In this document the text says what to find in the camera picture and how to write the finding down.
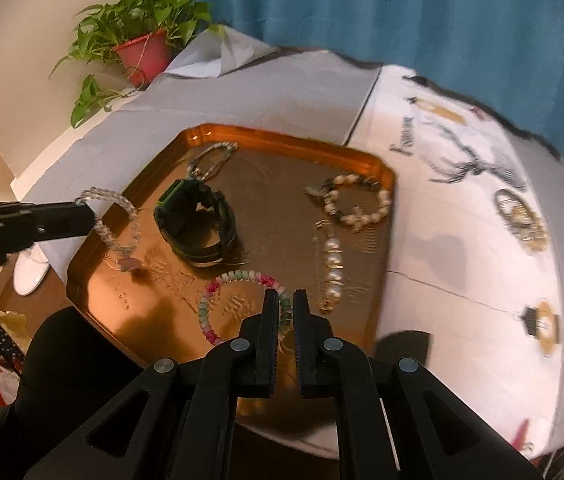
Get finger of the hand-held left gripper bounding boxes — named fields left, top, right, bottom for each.
left=0, top=223, right=96, bottom=277
left=0, top=202, right=96, bottom=229

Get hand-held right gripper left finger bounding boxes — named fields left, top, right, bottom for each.
left=22, top=290, right=281, bottom=480

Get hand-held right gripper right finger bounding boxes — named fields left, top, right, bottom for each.
left=293, top=289, right=545, bottom=480

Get pink green bead bracelet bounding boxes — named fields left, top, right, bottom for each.
left=197, top=270, right=295, bottom=346

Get clear crystal bead bracelet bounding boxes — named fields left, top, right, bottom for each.
left=76, top=187, right=143, bottom=272

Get pearl strand bracelet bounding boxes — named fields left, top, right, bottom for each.
left=314, top=220, right=349, bottom=313

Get black green wrist watch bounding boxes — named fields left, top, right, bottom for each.
left=154, top=179, right=239, bottom=267

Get gold metal tray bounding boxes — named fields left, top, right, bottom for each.
left=65, top=122, right=397, bottom=416

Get pearl and dark bead bracelet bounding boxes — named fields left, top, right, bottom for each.
left=304, top=172, right=393, bottom=234

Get silver chain bracelet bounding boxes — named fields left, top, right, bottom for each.
left=185, top=141, right=239, bottom=182

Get white object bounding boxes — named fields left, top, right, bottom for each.
left=13, top=252, right=52, bottom=297

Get person's black pants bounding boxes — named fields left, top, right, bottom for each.
left=0, top=307, right=163, bottom=480

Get white printed cloth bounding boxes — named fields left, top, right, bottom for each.
left=239, top=62, right=564, bottom=461

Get red flowerpot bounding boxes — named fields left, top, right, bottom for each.
left=112, top=29, right=175, bottom=86

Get grey tablecloth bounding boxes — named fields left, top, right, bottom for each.
left=12, top=25, right=564, bottom=461

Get green pothos plant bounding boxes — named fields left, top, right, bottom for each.
left=50, top=0, right=227, bottom=128

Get blue curtain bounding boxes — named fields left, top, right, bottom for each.
left=149, top=0, right=564, bottom=161

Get gold bracelet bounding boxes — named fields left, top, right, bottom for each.
left=493, top=188, right=549, bottom=254

